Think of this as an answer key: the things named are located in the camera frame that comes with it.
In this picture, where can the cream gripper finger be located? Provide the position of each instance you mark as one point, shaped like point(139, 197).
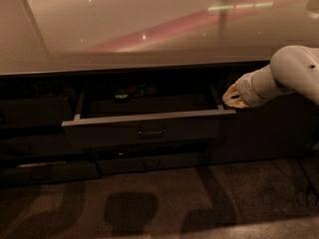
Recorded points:
point(236, 103)
point(231, 94)

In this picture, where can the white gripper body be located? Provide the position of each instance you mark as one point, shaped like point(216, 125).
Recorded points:
point(245, 88)

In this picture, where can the dark drawer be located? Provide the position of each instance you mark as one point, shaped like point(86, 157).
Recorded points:
point(47, 174)
point(36, 146)
point(104, 123)
point(34, 112)
point(156, 147)
point(146, 163)

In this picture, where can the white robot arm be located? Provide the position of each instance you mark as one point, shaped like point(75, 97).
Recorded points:
point(292, 69)

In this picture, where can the dark cabinet door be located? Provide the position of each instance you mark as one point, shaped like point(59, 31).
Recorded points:
point(284, 127)

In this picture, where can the green snack bag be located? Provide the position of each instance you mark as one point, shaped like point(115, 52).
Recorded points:
point(125, 93)

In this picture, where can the dark thin metal stand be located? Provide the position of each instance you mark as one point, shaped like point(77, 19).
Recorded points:
point(310, 189)

